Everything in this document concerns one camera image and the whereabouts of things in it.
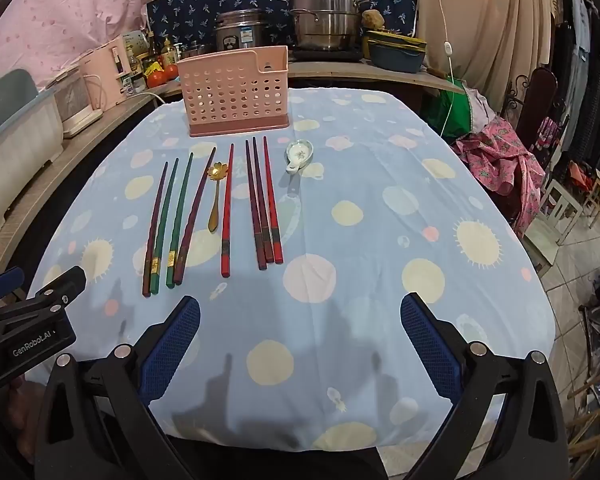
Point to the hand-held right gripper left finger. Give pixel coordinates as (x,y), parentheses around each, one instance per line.
(175,345)

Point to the green wavy chopstick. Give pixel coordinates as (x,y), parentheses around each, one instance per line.
(181,220)
(165,225)

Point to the pink patterned cloth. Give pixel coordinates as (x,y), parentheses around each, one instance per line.
(500,160)

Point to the red tomato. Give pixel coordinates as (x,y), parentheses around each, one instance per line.
(171,72)
(156,78)

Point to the steel steamer pot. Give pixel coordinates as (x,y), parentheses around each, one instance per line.
(325,15)

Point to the pink perforated utensil basket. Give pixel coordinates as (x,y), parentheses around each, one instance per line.
(230,90)

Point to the dark wooden chair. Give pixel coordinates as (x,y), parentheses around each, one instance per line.
(540,92)

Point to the pink kitchen appliance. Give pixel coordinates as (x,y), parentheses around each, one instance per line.
(105,72)

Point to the black induction cooktop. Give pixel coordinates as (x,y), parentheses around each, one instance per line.
(325,54)

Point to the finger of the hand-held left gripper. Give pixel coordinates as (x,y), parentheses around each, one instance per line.
(2,282)
(57,285)

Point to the white stool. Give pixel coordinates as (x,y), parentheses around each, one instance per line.
(555,220)

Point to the white plastic bin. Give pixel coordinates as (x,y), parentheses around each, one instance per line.
(15,160)

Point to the yellow cap sauce bottle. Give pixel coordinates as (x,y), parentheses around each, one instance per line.
(168,52)

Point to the silver rice cooker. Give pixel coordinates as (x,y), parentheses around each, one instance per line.
(240,30)

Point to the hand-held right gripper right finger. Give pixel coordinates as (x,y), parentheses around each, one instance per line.
(430,345)

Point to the blue floral cloth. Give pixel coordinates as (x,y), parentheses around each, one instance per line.
(190,10)

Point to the gold flower spoon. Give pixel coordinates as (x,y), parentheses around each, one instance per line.
(218,170)

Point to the beige curtain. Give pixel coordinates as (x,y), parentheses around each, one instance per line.
(485,15)

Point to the yellow lidded box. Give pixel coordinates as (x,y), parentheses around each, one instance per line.
(385,37)

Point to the row of hanging clothes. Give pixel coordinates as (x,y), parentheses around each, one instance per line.
(590,70)

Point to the brown sponge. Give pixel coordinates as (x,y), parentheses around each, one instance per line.
(372,19)

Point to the maroon wavy chopstick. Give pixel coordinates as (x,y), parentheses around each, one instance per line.
(155,225)
(196,215)

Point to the green cloth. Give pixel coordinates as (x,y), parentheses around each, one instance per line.
(447,107)

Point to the dark blue baking dish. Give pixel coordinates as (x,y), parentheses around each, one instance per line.
(395,57)

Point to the pink floral cloth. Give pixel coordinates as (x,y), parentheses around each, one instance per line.
(55,15)

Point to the dark maroon chopstick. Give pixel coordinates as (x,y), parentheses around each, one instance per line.
(261,200)
(254,205)

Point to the small wooden stool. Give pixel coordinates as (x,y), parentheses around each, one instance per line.
(599,192)

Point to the person's left hand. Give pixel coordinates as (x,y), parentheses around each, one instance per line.
(22,415)

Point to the white ceramic spoon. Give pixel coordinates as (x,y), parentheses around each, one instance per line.
(298,152)

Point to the red chopstick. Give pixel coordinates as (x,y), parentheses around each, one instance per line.
(272,200)
(228,210)

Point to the blue dotted tablecloth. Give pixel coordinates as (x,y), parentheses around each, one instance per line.
(340,210)

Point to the white kitchen appliance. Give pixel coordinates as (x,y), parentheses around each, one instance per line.
(77,105)

